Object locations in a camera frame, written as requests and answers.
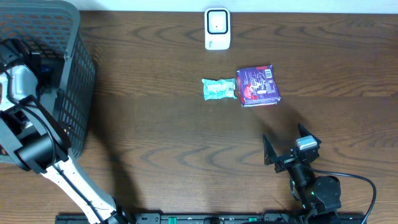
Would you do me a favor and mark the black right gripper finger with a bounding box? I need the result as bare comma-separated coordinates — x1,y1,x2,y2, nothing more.
298,124,322,144
262,134,277,166

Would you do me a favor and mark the purple snack package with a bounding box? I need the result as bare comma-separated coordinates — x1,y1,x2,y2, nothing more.
236,65,282,107

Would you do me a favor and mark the mint green snack packet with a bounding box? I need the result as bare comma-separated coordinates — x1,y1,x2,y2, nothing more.
201,78,237,100

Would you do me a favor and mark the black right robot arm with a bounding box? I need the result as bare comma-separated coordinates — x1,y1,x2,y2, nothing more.
263,124,341,215

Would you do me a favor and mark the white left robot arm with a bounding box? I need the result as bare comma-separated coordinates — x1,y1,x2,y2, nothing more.
1,39,136,223

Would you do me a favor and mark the white barcode scanner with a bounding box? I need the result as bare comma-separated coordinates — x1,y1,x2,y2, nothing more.
204,7,231,50

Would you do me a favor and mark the grey plastic mesh basket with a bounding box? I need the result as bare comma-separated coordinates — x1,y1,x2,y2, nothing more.
1,1,96,157

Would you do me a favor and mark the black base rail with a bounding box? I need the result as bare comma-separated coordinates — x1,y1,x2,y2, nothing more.
55,210,364,224

